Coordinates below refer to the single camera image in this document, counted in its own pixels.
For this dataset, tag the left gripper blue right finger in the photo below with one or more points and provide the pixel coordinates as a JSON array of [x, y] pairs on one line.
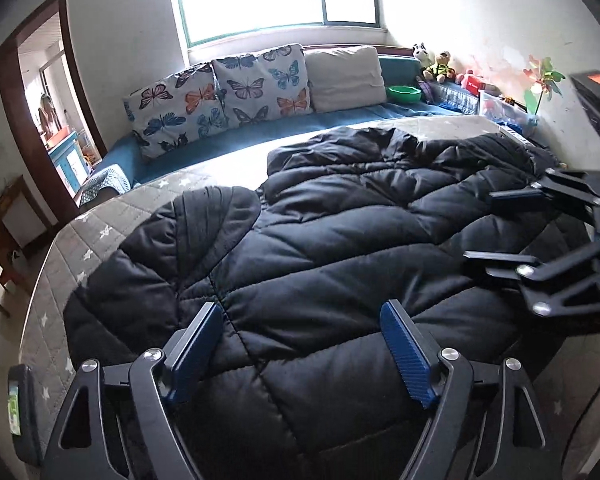
[[414, 355]]

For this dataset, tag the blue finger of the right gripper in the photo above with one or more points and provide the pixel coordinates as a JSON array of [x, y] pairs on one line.
[[524, 197], [497, 264]]

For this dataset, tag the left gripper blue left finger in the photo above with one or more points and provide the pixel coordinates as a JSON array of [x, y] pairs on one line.
[[188, 353]]

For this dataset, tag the black puffer down coat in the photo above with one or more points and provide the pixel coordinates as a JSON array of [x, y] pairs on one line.
[[302, 385]]

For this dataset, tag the clear plastic storage box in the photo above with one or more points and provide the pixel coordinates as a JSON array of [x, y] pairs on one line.
[[504, 114]]

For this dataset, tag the colourful toy pinwheel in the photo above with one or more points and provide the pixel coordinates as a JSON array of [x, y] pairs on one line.
[[544, 82]]

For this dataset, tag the yellow green plush doll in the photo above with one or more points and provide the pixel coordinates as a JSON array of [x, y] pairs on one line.
[[441, 71]]

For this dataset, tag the blue bed sheet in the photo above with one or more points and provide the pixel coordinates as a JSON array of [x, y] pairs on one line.
[[123, 168]]

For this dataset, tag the green plastic basin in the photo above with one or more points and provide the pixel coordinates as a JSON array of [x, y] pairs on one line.
[[403, 94]]

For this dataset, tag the panda plush toy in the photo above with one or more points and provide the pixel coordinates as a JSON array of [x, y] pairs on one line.
[[425, 58]]

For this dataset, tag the black digital floor scale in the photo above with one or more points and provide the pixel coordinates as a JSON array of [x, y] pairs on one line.
[[21, 415]]

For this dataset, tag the dark wooden side table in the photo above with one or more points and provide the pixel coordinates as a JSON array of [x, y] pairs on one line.
[[8, 244]]

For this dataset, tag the plain white pillow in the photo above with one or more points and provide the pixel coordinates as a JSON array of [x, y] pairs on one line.
[[344, 78]]

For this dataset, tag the blue painted cabinet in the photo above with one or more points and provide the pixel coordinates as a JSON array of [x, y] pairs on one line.
[[68, 159]]

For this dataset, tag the left butterfly print pillow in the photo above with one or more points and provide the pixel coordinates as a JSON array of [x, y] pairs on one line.
[[175, 111]]

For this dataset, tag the butterfly print pillow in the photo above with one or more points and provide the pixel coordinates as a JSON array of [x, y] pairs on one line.
[[263, 86], [175, 111]]

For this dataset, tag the right butterfly print pillow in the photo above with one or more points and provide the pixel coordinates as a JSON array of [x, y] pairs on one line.
[[263, 86]]

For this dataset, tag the person in doorway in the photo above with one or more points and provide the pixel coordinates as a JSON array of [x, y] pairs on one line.
[[48, 117]]

